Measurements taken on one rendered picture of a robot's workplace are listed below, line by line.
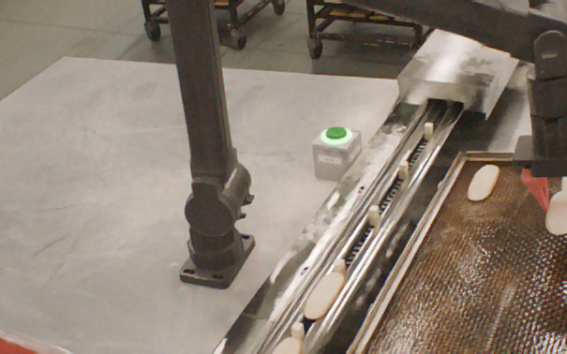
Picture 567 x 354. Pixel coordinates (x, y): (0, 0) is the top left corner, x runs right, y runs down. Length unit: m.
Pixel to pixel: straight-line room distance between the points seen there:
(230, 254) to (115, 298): 0.19
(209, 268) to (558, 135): 0.55
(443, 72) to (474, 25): 0.60
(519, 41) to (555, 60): 0.04
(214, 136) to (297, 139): 0.48
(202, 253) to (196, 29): 0.37
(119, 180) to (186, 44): 0.55
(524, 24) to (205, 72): 0.40
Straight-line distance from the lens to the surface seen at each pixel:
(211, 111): 1.00
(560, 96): 0.93
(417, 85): 1.47
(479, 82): 1.44
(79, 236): 1.34
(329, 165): 1.32
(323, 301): 1.04
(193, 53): 0.97
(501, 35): 0.89
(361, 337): 0.94
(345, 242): 1.15
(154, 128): 1.61
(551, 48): 0.89
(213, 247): 1.14
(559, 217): 1.02
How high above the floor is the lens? 1.57
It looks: 34 degrees down
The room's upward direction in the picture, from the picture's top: 7 degrees counter-clockwise
